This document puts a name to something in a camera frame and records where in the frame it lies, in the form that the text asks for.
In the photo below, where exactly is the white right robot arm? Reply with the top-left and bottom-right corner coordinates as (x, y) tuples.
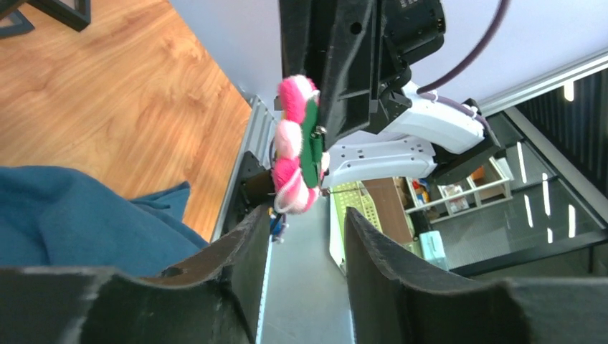
(271, 1), (509, 191)

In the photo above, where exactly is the teal storage box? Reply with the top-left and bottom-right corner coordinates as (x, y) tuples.
(419, 231), (449, 271)

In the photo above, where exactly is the blue garment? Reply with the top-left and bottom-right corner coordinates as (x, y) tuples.
(1, 166), (207, 277)

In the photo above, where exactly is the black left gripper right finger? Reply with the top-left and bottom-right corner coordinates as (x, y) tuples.
(344, 208), (607, 343)

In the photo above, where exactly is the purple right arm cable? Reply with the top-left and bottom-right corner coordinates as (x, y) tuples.
(415, 0), (511, 125)

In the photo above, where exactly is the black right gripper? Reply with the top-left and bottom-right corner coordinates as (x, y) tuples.
(278, 0), (446, 148)

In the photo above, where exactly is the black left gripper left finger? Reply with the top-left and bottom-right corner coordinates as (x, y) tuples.
(1, 206), (270, 343)

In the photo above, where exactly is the pink white flower brooch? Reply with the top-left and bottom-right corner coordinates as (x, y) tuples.
(271, 75), (330, 214)

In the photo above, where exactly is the white storage shelf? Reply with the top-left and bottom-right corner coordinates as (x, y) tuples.
(404, 158), (514, 223)

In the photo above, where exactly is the green perforated basket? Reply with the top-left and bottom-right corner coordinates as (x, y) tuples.
(328, 180), (384, 277)

